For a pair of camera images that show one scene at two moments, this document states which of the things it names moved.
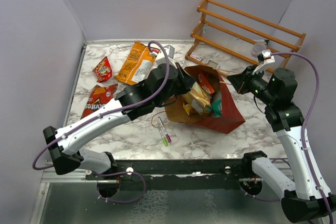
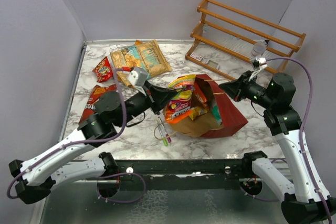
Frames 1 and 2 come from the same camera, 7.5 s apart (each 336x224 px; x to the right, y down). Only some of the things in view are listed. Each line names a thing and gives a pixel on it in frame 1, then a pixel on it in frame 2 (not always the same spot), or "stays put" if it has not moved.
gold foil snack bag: [199, 99] to [148, 55]
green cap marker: [164, 139] stays put
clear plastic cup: [259, 46] stays put
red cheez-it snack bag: [103, 70] stays put
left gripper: [189, 80] to [157, 98]
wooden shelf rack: [227, 40] stays put
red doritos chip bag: [99, 96] stays put
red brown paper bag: [231, 117] to [212, 114]
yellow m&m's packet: [187, 107] to [196, 111]
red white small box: [196, 56] stays put
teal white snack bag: [217, 104] stays put
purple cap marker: [168, 137] stays put
